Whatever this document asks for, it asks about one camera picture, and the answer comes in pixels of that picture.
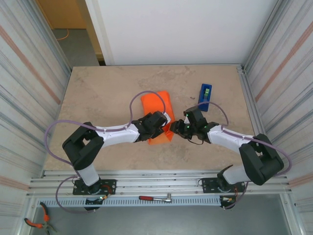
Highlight orange wrapping paper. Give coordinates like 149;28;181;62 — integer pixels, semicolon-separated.
140;90;177;146

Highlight blue tape dispenser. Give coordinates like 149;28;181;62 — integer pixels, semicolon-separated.
197;83;213;112

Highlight aluminium mounting rails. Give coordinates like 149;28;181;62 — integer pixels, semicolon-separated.
26;170;293;198

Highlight aluminium side extrusion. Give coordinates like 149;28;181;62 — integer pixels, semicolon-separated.
236;64;278;175

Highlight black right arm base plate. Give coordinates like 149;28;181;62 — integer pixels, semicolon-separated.
201;176;246;194

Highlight red-handled ratchet wrench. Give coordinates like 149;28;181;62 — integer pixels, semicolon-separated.
138;193;173;203

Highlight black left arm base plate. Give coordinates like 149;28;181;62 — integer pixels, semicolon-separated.
72;179;117;196

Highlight left base power wires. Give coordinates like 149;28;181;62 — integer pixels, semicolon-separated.
100;185;116;200

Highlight base power wires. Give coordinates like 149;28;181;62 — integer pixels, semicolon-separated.
100;185;116;200
220;188;239;204

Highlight white slotted cable duct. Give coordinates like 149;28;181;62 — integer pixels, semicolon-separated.
36;195;222;208

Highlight right base power wires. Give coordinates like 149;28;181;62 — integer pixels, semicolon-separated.
220;188;239;204

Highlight white door frame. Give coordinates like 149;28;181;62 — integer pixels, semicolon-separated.
84;0;115;66

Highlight orange floor cable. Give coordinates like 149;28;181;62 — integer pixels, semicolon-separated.
56;28;70;41

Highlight orange-handled pliers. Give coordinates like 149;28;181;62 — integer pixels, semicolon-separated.
23;202;58;233

